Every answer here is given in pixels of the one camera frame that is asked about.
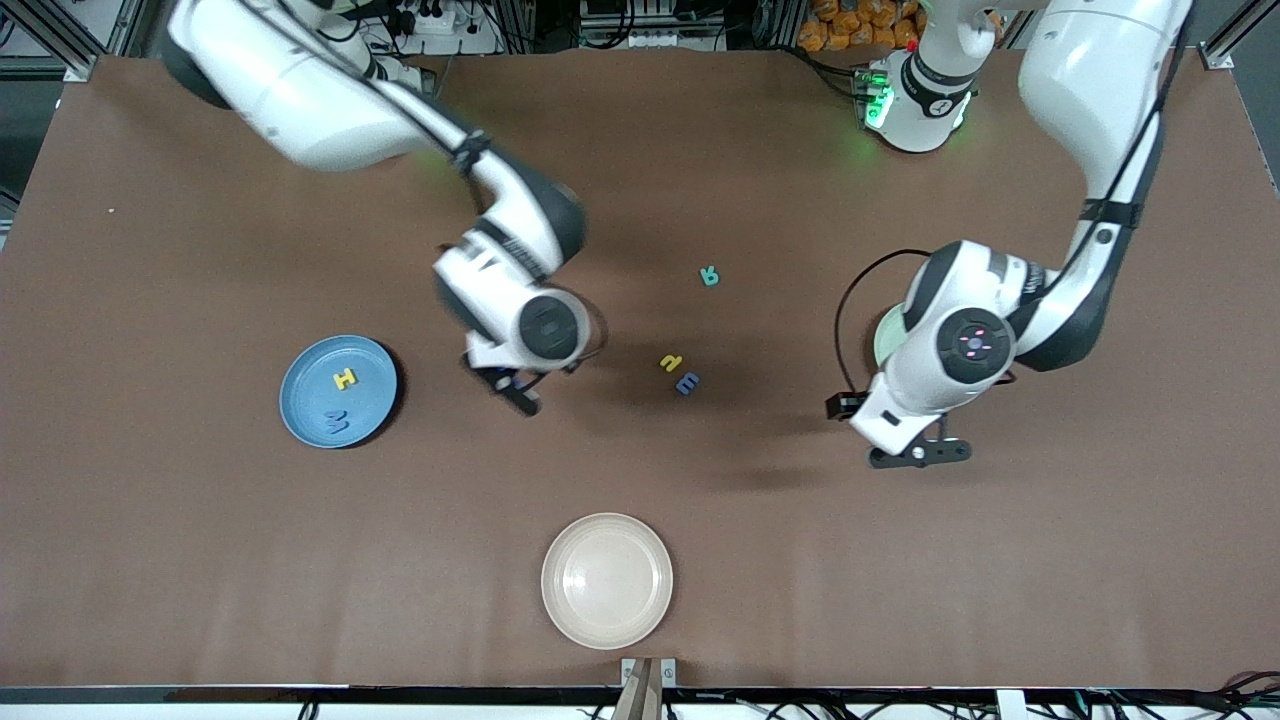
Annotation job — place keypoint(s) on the teal foam letter R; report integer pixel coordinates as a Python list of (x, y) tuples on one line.
[(709, 276)]

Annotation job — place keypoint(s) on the beige round plate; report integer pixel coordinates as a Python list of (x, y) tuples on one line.
[(606, 580)]

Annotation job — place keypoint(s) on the brown paper table cover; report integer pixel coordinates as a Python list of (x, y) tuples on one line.
[(500, 520)]

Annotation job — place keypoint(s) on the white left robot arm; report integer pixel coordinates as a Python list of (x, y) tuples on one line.
[(1090, 70)]

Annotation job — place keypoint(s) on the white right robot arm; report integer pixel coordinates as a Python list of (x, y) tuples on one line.
[(300, 100)]

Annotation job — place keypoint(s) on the green round plate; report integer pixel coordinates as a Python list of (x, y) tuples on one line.
[(885, 340)]

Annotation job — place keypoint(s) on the orange fruit pile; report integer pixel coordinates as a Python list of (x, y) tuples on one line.
[(850, 25)]

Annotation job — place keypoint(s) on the beige camera pole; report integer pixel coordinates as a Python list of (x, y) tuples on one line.
[(640, 700)]

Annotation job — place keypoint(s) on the blue round plate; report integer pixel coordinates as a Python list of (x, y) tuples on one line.
[(310, 385)]

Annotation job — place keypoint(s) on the blue foam lowercase letter m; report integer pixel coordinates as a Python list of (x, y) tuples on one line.
[(688, 383)]

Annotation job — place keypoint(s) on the black and white control box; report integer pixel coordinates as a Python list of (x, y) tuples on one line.
[(650, 38)]

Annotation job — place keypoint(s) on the yellow foam letter H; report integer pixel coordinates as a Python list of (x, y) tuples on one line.
[(345, 379)]

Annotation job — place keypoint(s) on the white power strip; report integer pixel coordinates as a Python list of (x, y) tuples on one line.
[(470, 40)]

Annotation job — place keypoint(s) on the aluminium frame strut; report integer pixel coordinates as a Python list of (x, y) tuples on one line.
[(75, 62), (1215, 58)]

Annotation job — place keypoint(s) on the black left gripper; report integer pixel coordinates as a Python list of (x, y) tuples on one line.
[(843, 405)]

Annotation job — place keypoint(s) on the grey metal mount bracket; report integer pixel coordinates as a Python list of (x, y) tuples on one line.
[(628, 668)]

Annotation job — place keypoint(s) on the blue foam uppercase letter M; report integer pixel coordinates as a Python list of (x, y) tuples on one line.
[(337, 424)]

